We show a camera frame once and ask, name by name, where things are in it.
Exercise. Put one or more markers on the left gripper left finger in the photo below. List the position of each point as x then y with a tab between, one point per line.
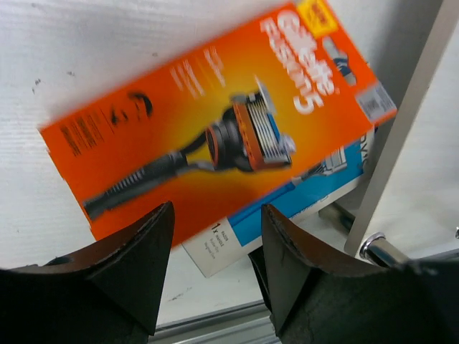
107	292

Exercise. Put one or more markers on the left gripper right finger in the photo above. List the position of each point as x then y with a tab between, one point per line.
318	294

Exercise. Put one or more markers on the blue Harry's box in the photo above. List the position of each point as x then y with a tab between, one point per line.
233	237

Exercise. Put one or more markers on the orange Fusion5 razor box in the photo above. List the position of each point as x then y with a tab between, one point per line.
221	126

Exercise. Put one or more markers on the white two-tier shelf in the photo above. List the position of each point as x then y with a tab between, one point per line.
412	197

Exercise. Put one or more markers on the aluminium mounting rail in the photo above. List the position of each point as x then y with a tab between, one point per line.
247	323

